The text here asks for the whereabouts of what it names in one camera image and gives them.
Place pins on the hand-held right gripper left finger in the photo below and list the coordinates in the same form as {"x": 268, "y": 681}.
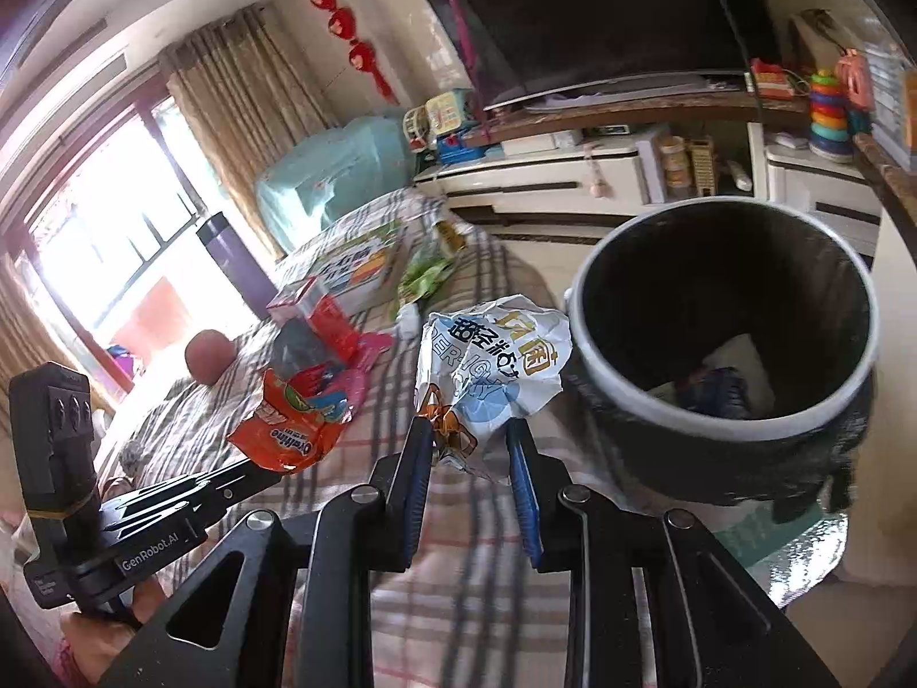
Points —
{"x": 419, "y": 487}

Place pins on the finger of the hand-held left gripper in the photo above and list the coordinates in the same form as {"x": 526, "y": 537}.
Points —
{"x": 179, "y": 487}
{"x": 229, "y": 502}

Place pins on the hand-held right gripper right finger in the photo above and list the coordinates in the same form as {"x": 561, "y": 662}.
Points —
{"x": 526, "y": 502}

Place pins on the orange snack packet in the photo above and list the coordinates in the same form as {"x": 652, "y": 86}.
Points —
{"x": 286, "y": 430}

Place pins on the white snack bag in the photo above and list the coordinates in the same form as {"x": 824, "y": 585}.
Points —
{"x": 494, "y": 365}

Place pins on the red carton box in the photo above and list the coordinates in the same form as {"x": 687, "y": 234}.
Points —
{"x": 329, "y": 322}

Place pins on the white-rimmed bin with black bag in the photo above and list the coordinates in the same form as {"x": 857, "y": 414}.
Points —
{"x": 716, "y": 279}

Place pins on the person's left hand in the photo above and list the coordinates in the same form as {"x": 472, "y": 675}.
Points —
{"x": 93, "y": 641}

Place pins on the silver foil wrapper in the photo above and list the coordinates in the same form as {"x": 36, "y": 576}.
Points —
{"x": 130, "y": 455}

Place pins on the orange-pink round fruit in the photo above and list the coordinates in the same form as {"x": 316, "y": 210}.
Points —
{"x": 209, "y": 357}

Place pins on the beige curtain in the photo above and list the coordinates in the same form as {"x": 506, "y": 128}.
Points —
{"x": 243, "y": 107}
{"x": 29, "y": 330}

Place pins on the pink snack wrapper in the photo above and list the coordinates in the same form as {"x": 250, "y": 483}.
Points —
{"x": 372, "y": 351}

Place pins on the dark plastic wrapper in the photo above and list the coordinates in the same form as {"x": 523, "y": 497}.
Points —
{"x": 301, "y": 351}

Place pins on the green squeeze pouch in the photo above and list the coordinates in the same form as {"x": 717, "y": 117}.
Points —
{"x": 426, "y": 276}

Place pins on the sliding glass door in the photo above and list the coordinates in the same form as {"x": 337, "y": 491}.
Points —
{"x": 107, "y": 244}

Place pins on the blue snack wrapper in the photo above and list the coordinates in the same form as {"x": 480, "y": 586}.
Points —
{"x": 716, "y": 390}

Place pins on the flat printed cardboard box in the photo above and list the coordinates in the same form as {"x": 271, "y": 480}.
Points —
{"x": 358, "y": 265}

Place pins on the purple thermos bottle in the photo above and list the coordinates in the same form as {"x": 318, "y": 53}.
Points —
{"x": 233, "y": 258}

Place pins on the white television cabinet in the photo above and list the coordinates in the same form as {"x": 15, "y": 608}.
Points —
{"x": 544, "y": 179}

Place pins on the teal covered furniture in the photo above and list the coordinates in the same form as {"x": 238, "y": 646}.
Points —
{"x": 322, "y": 172}

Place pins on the colourful wheel toy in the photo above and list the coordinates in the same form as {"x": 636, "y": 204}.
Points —
{"x": 417, "y": 129}

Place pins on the stack of small jars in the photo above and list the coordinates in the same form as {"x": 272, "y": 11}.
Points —
{"x": 673, "y": 168}

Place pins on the toy cash register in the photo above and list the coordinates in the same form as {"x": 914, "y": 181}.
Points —
{"x": 455, "y": 122}

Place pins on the wooden toy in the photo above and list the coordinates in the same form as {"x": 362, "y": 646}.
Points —
{"x": 702, "y": 168}

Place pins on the thin pink rod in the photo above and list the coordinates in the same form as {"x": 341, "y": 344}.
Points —
{"x": 466, "y": 50}

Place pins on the red heart hanging decoration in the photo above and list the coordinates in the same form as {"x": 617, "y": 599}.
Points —
{"x": 344, "y": 21}

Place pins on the red toy telephone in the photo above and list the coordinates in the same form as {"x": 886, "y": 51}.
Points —
{"x": 772, "y": 80}

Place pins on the brown marble side counter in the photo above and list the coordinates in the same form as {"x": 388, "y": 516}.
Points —
{"x": 888, "y": 172}

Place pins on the black television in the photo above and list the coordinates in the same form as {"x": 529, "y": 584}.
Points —
{"x": 609, "y": 14}

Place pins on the pink plastic toy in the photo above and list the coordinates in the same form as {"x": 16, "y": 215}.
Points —
{"x": 856, "y": 79}

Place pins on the beige handbag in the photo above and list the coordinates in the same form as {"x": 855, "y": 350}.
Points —
{"x": 817, "y": 39}

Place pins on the white drawer organizer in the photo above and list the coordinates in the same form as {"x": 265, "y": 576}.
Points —
{"x": 892, "y": 93}

